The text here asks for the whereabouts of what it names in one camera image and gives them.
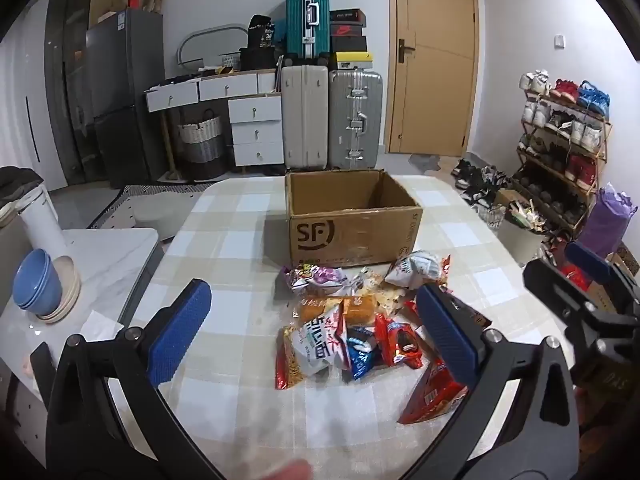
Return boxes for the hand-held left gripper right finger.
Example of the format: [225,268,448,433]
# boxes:
[400,284,581,480]

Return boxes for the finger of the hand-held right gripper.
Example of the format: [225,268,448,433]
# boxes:
[522,259,616,331]
[565,241,640,306]

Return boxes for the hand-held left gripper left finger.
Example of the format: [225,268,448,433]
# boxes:
[45,278,221,480]

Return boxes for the small red snack packet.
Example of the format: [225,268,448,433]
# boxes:
[402,300,426,331]

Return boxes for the red cookie packet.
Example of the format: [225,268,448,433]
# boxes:
[375,312,426,368]

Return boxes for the large red snack packet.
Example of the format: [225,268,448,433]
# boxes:
[397,355,468,426]

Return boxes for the white red snack packet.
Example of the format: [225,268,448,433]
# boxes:
[385,252,453,291]

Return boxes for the blue cookie packet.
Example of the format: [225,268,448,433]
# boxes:
[345,327,381,381]

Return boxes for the orange bread packet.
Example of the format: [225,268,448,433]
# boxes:
[342,295,378,328]

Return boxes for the yellow noodle packet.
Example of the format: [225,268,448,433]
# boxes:
[275,325,313,391]

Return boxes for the white noodle packet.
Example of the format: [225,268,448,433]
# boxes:
[287,310,351,376]

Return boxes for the orange snack packet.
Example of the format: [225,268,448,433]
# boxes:
[295,297,346,321]

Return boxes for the brown cardboard box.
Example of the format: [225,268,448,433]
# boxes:
[285,170,423,268]

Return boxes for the purple snack packet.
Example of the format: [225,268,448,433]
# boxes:
[277,264,351,301]

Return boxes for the printed cardboard carton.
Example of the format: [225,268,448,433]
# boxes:
[607,245,640,281]

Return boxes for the purple bag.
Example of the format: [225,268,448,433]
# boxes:
[577,183,640,261]

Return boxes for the white trash bin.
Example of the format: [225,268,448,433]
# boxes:
[500,217,546,266]

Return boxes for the white paper napkin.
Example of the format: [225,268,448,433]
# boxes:
[80,310,125,343]

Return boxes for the checkered tablecloth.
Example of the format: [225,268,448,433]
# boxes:
[107,174,556,480]

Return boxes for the marble side table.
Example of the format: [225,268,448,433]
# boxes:
[0,227,163,441]

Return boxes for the wooden shoe rack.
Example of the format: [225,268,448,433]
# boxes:
[515,72,613,233]

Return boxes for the grey round stool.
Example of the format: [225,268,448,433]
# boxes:
[134,199,188,241]

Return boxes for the beige plate stack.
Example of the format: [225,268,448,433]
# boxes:
[37,255,81,322]

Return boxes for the scattered sneakers group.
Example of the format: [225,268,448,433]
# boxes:
[450,158,511,207]

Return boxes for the rows of assorted shoes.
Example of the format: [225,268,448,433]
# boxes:
[517,70,612,221]

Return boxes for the patterned rug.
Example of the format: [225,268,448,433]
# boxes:
[87,182,211,231]

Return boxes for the grey door mat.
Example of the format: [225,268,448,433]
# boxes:
[409,152,443,173]

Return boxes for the white kettle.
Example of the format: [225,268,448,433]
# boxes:
[17,185,68,261]

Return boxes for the woven laundry basket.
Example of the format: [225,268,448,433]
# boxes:
[177,115,223,178]

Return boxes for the white drawer desk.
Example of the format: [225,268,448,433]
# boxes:
[145,69,286,168]

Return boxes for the wooden door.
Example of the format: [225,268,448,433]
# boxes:
[387,0,480,157]

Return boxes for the dark cloth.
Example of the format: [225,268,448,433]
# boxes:
[0,166,46,208]

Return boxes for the silver suitcase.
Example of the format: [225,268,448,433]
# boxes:
[328,69,383,171]

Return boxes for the grey refrigerator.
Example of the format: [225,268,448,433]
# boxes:
[85,7,166,188]

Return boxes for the beige suitcase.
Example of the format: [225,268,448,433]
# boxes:
[280,64,331,171]

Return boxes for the dark wardrobe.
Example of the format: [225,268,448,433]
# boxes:
[44,0,101,191]

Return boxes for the white cabinet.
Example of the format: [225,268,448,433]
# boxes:
[0,5,66,191]

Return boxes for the yellow shoe box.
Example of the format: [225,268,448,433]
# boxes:
[335,51,373,71]

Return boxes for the oval mirror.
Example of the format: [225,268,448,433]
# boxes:
[177,25,251,68]

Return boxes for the black paper bag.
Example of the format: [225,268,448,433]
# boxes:
[247,14,276,51]

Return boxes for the teal suitcase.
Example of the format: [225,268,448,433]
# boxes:
[286,0,331,58]

